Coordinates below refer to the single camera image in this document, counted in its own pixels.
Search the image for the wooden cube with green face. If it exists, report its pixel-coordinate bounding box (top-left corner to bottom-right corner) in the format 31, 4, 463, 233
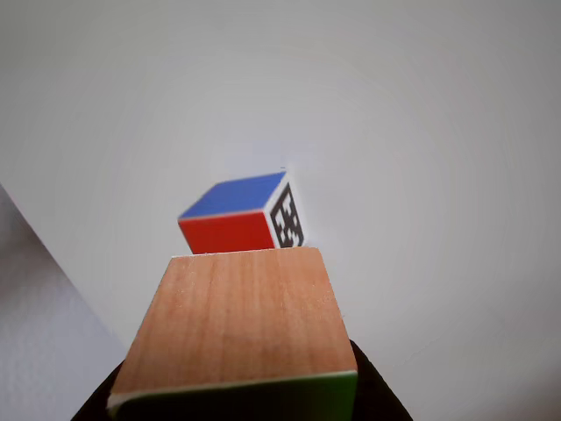
107, 246, 359, 421

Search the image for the blue red cube with marker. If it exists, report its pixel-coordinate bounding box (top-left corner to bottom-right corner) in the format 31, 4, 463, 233
177, 170, 307, 256

